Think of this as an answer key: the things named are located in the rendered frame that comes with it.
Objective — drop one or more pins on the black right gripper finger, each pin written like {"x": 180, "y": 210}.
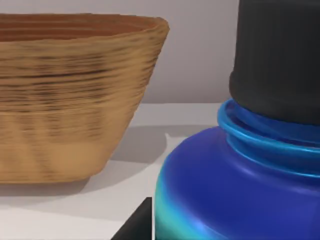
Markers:
{"x": 140, "y": 222}

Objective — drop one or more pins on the blue bottle with black cap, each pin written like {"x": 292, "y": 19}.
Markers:
{"x": 237, "y": 180}

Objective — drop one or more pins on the brown woven basket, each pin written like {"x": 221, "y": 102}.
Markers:
{"x": 70, "y": 100}

